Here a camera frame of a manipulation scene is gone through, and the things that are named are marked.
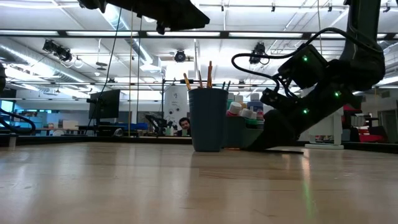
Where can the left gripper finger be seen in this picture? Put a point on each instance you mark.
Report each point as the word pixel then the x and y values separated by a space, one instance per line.
pixel 183 15

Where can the dark teal plastic cup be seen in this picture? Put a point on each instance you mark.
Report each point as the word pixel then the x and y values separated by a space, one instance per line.
pixel 207 124

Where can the large yellow paint bottle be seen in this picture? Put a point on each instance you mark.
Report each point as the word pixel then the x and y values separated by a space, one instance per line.
pixel 240 99

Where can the black overhead camera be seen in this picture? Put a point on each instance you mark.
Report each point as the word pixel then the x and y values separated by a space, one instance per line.
pixel 180 56

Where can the red chair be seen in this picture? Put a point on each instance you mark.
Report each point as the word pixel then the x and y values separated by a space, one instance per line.
pixel 371 138

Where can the large turquoise paint bottle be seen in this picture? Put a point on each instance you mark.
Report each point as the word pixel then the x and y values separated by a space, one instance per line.
pixel 230 98

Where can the grey-teal plastic caddy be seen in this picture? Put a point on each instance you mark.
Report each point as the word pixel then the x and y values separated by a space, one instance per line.
pixel 236 133

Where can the small red paint bottle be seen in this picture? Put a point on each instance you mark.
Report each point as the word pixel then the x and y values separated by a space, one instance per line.
pixel 234 109

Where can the black background station frame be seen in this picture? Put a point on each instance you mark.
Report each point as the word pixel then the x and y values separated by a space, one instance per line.
pixel 162 105

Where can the large blue paint bottle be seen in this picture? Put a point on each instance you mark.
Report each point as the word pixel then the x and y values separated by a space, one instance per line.
pixel 255 104

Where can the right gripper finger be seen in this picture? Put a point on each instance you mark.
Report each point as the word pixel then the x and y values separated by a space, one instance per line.
pixel 276 133

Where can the black background robot arm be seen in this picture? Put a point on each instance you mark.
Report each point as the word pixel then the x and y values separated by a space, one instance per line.
pixel 157 121

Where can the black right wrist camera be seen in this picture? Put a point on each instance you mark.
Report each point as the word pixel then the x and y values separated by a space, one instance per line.
pixel 303 67

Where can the black monitor on stand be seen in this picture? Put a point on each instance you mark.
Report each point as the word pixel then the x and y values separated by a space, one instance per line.
pixel 105 104

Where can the person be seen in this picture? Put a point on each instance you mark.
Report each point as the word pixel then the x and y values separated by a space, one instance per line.
pixel 185 124

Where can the small green paint bottle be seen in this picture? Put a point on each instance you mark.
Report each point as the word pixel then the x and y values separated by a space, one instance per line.
pixel 251 124

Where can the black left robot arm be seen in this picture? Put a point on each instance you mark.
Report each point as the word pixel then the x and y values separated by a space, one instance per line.
pixel 91 3

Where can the black ceiling fixture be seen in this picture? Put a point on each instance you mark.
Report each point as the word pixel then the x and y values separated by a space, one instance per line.
pixel 57 51

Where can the black paintbrush orange ferrule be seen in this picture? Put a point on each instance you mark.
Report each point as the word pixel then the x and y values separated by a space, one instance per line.
pixel 210 74

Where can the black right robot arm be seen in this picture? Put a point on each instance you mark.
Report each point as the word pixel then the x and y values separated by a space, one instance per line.
pixel 362 46

